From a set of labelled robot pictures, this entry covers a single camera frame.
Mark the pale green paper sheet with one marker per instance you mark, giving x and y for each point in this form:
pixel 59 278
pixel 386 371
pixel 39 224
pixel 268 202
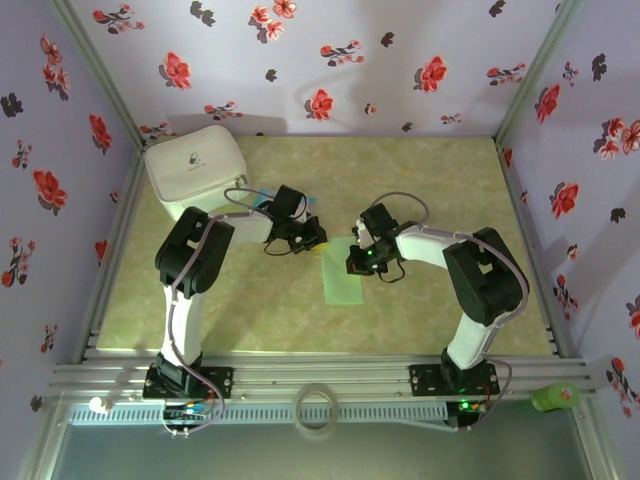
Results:
pixel 342 287

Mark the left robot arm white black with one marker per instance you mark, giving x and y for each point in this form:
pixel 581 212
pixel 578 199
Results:
pixel 197 250

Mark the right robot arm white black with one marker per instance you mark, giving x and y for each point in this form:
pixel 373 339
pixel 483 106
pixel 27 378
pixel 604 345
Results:
pixel 480 280

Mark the blue snack packet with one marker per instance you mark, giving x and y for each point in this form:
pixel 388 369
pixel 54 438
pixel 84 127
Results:
pixel 262 197

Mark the white zip pouch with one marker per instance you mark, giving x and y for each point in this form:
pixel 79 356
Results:
pixel 195 170

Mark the clear tape roll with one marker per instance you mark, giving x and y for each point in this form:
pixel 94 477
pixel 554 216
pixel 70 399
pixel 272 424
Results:
pixel 298 417

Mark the green plastic container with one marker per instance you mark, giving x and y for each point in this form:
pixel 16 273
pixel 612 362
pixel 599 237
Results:
pixel 552 397

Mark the small white knob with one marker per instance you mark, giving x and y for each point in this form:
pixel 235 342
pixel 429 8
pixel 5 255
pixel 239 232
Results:
pixel 101 405

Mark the aluminium frame rail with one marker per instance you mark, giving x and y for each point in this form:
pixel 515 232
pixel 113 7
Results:
pixel 320 372

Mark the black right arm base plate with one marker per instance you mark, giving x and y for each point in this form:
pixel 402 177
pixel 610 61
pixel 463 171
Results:
pixel 425 380

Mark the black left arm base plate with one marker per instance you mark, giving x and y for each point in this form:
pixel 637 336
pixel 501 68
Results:
pixel 220 380

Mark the aluminium frame post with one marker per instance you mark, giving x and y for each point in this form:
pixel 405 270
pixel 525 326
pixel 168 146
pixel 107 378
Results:
pixel 534 75
pixel 100 75

